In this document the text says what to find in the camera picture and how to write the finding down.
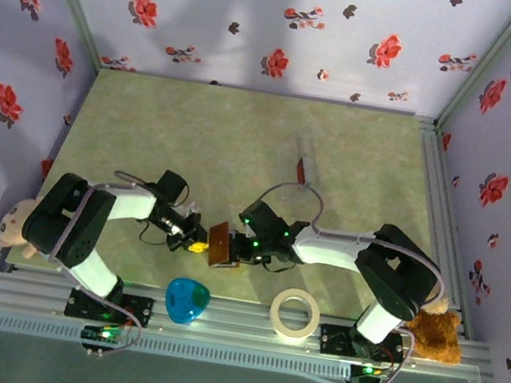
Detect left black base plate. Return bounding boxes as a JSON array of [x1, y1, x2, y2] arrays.
[[63, 285, 156, 330]]

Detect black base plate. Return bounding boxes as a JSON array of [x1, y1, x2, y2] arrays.
[[316, 322, 408, 368], [63, 285, 156, 330]]

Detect clear plastic tube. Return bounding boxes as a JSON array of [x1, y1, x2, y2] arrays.
[[283, 129, 329, 198]]

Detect long aluminium frame rail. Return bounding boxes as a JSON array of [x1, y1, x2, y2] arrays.
[[0, 261, 499, 383]]

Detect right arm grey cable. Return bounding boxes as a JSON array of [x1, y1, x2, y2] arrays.
[[226, 178, 458, 383]]

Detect short aluminium frame rail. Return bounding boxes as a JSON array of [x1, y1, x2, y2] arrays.
[[387, 115, 507, 342]]

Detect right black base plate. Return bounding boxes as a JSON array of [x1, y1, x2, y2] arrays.
[[316, 322, 408, 368]]

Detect brown teddy bear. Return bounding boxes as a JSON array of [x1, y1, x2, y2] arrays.
[[399, 293, 470, 367]]

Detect blue heart-shaped plastic case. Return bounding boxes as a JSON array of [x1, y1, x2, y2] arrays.
[[160, 274, 214, 329]]

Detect left controller board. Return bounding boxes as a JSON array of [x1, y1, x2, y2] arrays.
[[78, 322, 128, 361]]

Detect red credit card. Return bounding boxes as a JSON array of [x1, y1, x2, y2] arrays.
[[293, 156, 313, 184]]

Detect white plush doll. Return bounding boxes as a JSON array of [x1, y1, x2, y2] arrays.
[[0, 193, 49, 261]]

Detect controller board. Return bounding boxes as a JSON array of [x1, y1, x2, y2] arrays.
[[349, 360, 392, 383], [78, 322, 128, 361]]

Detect beige masking tape roll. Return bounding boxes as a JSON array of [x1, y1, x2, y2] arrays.
[[266, 285, 325, 344]]

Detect brown leather card holder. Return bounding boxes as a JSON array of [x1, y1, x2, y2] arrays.
[[203, 219, 247, 274]]

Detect right controller board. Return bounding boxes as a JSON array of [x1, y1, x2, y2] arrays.
[[349, 360, 392, 383]]

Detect slotted grey cable duct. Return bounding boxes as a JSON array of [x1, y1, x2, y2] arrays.
[[0, 309, 355, 383]]

